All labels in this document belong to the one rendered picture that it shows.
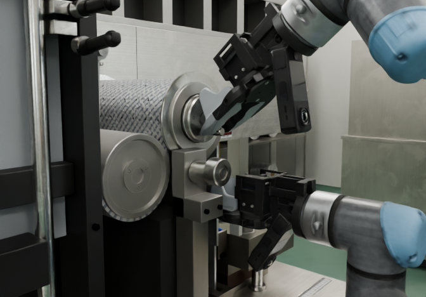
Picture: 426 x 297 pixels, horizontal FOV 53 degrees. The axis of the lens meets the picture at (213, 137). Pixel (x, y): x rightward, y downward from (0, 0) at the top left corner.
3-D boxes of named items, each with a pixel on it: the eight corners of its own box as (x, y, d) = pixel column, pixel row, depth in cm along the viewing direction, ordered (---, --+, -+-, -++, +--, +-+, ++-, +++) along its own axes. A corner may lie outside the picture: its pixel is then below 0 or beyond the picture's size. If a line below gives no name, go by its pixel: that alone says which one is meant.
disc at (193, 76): (161, 170, 64) (161, 69, 62) (160, 169, 64) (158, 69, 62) (224, 158, 75) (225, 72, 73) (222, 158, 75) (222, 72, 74)
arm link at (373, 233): (411, 285, 51) (415, 215, 50) (325, 261, 58) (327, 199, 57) (429, 264, 57) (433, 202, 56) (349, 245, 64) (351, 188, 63)
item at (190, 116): (213, 87, 68) (224, 129, 71) (203, 87, 69) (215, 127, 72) (182, 107, 63) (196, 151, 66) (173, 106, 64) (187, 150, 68)
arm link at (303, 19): (353, 29, 55) (324, 21, 49) (327, 54, 58) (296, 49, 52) (320, -12, 58) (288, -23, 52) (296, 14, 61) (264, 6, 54)
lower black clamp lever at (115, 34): (111, 45, 33) (109, 27, 33) (75, 56, 36) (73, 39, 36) (125, 46, 34) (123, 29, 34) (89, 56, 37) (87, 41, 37)
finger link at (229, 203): (202, 174, 77) (245, 181, 71) (202, 206, 77) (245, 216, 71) (191, 177, 74) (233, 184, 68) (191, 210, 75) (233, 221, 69)
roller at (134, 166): (104, 228, 56) (101, 137, 55) (14, 196, 73) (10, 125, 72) (170, 208, 66) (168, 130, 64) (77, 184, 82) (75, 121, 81)
